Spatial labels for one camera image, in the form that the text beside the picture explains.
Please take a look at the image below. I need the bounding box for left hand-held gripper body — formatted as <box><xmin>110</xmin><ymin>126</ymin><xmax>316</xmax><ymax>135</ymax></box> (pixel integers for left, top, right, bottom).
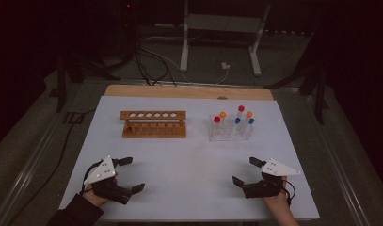
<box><xmin>83</xmin><ymin>155</ymin><xmax>133</xmax><ymax>205</ymax></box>

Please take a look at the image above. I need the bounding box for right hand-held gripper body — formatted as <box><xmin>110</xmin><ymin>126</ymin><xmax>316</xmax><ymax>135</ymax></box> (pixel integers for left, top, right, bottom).
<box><xmin>243</xmin><ymin>157</ymin><xmax>302</xmax><ymax>200</ymax></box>

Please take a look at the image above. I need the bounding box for wooden test tube rack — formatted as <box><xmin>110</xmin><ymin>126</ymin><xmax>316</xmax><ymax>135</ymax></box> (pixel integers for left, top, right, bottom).
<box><xmin>119</xmin><ymin>110</ymin><xmax>187</xmax><ymax>139</ymax></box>

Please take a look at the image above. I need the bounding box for clear plastic test tube rack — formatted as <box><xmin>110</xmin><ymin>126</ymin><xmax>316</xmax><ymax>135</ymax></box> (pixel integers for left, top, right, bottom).
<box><xmin>208</xmin><ymin>113</ymin><xmax>254</xmax><ymax>142</ymax></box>

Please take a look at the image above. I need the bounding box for person's left hand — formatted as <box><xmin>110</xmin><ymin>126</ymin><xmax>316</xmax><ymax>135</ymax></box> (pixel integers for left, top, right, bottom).
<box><xmin>82</xmin><ymin>186</ymin><xmax>110</xmax><ymax>208</ymax></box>

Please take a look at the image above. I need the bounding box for person's right hand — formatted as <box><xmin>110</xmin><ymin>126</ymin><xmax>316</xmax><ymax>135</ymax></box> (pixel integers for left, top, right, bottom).
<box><xmin>262</xmin><ymin>176</ymin><xmax>293</xmax><ymax>217</ymax></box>

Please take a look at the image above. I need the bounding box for white table mat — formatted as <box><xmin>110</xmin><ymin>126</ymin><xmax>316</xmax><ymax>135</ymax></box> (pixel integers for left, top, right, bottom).
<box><xmin>58</xmin><ymin>95</ymin><xmax>321</xmax><ymax>222</ymax></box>

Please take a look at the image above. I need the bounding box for black stand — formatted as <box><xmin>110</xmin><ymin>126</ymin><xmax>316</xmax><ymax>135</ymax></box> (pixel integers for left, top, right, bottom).
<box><xmin>263</xmin><ymin>31</ymin><xmax>330</xmax><ymax>125</ymax></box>
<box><xmin>56</xmin><ymin>51</ymin><xmax>122</xmax><ymax>113</ymax></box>

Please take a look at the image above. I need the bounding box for grey metal stand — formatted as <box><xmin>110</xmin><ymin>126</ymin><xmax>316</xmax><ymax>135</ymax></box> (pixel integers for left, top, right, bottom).
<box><xmin>179</xmin><ymin>0</ymin><xmax>272</xmax><ymax>77</ymax></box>

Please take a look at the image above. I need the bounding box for black power strip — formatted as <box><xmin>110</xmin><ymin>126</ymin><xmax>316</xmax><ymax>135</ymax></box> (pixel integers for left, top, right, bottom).
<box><xmin>263</xmin><ymin>29</ymin><xmax>307</xmax><ymax>36</ymax></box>

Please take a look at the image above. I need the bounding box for black device with red light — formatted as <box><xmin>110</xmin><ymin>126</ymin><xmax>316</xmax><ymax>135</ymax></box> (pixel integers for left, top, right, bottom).
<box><xmin>117</xmin><ymin>0</ymin><xmax>138</xmax><ymax>60</ymax></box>

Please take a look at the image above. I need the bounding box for left hand-held gripper cable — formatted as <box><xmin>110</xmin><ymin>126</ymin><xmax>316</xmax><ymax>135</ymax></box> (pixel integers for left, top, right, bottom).
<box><xmin>80</xmin><ymin>160</ymin><xmax>103</xmax><ymax>194</ymax></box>

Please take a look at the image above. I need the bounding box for hand-held gripper cable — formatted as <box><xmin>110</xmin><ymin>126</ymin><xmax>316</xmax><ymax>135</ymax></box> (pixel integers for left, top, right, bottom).
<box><xmin>281</xmin><ymin>180</ymin><xmax>296</xmax><ymax>206</ymax></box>
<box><xmin>80</xmin><ymin>160</ymin><xmax>103</xmax><ymax>194</ymax></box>

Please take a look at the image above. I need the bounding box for right hand-held gripper cable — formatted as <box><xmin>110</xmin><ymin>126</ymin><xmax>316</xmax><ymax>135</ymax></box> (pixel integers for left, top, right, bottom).
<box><xmin>281</xmin><ymin>180</ymin><xmax>296</xmax><ymax>206</ymax></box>

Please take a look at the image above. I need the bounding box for black floor cable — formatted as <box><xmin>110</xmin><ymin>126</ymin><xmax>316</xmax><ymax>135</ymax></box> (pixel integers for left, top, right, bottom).
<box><xmin>7</xmin><ymin>107</ymin><xmax>98</xmax><ymax>226</ymax></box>

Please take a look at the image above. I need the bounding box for grey metal rail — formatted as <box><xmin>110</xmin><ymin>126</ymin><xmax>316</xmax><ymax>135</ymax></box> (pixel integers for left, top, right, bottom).
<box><xmin>305</xmin><ymin>93</ymin><xmax>369</xmax><ymax>226</ymax></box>
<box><xmin>0</xmin><ymin>123</ymin><xmax>60</xmax><ymax>226</ymax></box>

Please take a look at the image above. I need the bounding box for black floor bracket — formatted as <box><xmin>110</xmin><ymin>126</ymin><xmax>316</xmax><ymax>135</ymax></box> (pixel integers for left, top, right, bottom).
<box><xmin>63</xmin><ymin>111</ymin><xmax>85</xmax><ymax>125</ymax></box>

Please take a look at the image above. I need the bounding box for white cable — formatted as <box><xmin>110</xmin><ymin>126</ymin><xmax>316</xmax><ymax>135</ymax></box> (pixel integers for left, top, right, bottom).
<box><xmin>138</xmin><ymin>46</ymin><xmax>230</xmax><ymax>86</ymax></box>

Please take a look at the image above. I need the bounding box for black cable bundle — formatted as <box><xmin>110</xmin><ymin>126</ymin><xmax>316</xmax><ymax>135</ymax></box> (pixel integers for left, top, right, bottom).
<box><xmin>134</xmin><ymin>43</ymin><xmax>178</xmax><ymax>87</ymax></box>

